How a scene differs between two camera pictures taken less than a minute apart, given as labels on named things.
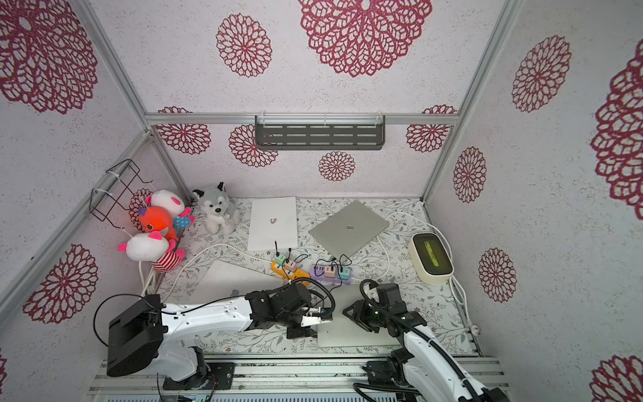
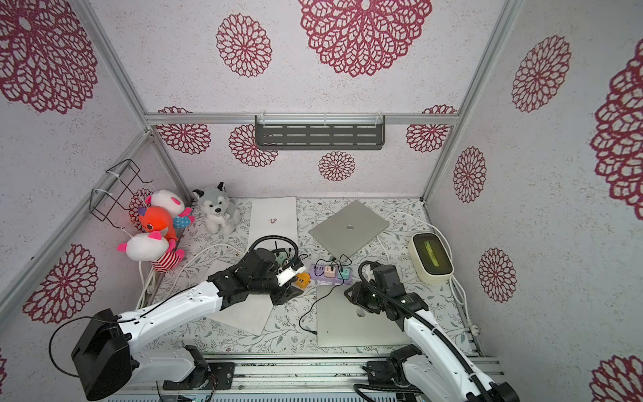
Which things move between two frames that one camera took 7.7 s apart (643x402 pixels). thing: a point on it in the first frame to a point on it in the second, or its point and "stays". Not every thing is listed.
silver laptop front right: [343, 331] stays
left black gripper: [302, 332] to [285, 294]
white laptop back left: [273, 219] stays
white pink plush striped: [154, 248] stays
